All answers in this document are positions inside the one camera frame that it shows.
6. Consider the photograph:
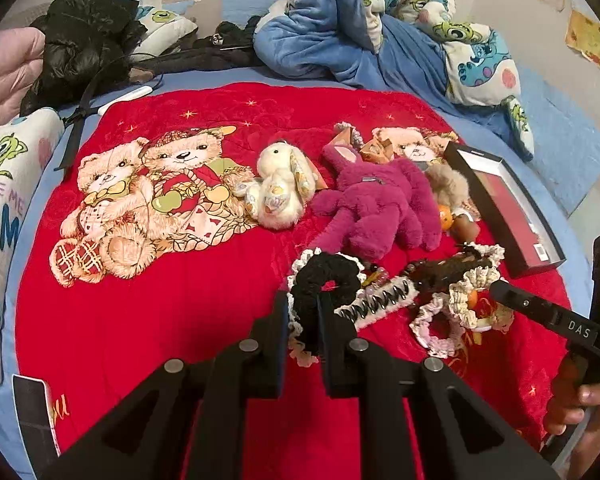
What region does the black crochet scrunchie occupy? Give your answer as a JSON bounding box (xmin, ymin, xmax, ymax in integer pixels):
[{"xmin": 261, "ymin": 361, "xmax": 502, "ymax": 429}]
[{"xmin": 287, "ymin": 248, "xmax": 365, "ymax": 367}]

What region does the magenta plush toy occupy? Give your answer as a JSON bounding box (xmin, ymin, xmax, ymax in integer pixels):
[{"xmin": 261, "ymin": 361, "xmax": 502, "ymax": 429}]
[{"xmin": 310, "ymin": 144, "xmax": 442, "ymax": 261}]

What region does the orange tangerine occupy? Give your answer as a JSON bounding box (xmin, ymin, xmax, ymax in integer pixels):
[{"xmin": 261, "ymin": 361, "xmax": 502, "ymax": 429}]
[
  {"xmin": 438, "ymin": 204, "xmax": 454, "ymax": 232},
  {"xmin": 467, "ymin": 289, "xmax": 479, "ymax": 310}
]

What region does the cream plush dog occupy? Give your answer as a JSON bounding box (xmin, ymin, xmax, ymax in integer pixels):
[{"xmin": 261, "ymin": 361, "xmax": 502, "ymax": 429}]
[{"xmin": 230, "ymin": 142, "xmax": 325, "ymax": 231}]

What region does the white fuzzy hair clip band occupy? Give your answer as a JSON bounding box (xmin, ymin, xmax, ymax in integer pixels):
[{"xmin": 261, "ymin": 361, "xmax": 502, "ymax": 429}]
[{"xmin": 335, "ymin": 276, "xmax": 418, "ymax": 330}]

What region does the person's right hand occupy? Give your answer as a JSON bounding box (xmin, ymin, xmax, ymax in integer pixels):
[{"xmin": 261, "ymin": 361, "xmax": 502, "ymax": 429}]
[{"xmin": 543, "ymin": 356, "xmax": 600, "ymax": 479}]

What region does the pink crochet scrunchie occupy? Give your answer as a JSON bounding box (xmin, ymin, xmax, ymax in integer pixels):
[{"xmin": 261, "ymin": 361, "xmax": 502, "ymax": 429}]
[{"xmin": 410, "ymin": 292, "xmax": 465, "ymax": 360}]

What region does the black tray box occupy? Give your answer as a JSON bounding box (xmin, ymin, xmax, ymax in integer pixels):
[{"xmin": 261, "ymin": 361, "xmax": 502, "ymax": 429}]
[{"xmin": 444, "ymin": 142, "xmax": 566, "ymax": 278}]

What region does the dark brown fuzzy scrunchie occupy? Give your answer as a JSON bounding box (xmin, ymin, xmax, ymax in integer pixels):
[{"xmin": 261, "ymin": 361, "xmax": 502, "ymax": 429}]
[{"xmin": 402, "ymin": 248, "xmax": 492, "ymax": 292}]

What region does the cream crochet scrunchie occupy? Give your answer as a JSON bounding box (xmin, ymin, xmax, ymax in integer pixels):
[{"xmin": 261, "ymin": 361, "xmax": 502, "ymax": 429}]
[{"xmin": 449, "ymin": 242, "xmax": 515, "ymax": 333}]

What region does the brown egg toy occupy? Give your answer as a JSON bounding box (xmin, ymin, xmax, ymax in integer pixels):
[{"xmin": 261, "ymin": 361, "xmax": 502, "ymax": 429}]
[{"xmin": 450, "ymin": 214, "xmax": 480, "ymax": 243}]

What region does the red teddy bear blanket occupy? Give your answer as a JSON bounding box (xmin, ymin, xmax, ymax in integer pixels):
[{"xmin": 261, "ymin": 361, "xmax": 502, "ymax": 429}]
[{"xmin": 15, "ymin": 84, "xmax": 565, "ymax": 479}]

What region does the orange gift bow packet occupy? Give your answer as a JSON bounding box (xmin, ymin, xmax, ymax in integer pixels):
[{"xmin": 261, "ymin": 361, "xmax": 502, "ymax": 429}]
[{"xmin": 330, "ymin": 122, "xmax": 393, "ymax": 164}]

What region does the monster print pillow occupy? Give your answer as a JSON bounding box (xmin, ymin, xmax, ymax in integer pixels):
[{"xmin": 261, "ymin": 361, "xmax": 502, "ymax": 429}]
[
  {"xmin": 0, "ymin": 108, "xmax": 65, "ymax": 385},
  {"xmin": 130, "ymin": 6, "xmax": 198, "ymax": 62}
]

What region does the blue monster print quilt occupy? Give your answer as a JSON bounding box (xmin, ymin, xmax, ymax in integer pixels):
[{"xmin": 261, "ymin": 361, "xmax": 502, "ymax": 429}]
[{"xmin": 253, "ymin": 0, "xmax": 534, "ymax": 162}]

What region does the pink quilted jacket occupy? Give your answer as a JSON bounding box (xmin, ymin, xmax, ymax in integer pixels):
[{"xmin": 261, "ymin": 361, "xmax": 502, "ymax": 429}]
[{"xmin": 0, "ymin": 27, "xmax": 45, "ymax": 126}]

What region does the black puffer jacket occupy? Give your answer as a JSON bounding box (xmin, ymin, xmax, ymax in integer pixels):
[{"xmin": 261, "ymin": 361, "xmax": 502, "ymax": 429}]
[{"xmin": 20, "ymin": 0, "xmax": 146, "ymax": 116}]

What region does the beaded bracelet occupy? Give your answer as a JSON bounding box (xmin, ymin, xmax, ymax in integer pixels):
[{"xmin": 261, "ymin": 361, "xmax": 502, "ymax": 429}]
[{"xmin": 360, "ymin": 263, "xmax": 389, "ymax": 294}]

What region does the beige plush keychain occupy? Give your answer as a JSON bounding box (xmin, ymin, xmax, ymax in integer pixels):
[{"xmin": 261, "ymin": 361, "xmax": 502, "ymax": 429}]
[{"xmin": 425, "ymin": 164, "xmax": 469, "ymax": 209}]

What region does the orange wall certificate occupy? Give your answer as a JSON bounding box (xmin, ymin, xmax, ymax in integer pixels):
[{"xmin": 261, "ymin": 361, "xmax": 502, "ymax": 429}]
[{"xmin": 565, "ymin": 10, "xmax": 600, "ymax": 69}]

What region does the black strap bag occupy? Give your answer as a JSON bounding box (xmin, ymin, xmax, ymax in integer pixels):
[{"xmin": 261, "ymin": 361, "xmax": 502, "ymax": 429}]
[{"xmin": 55, "ymin": 15, "xmax": 262, "ymax": 172}]

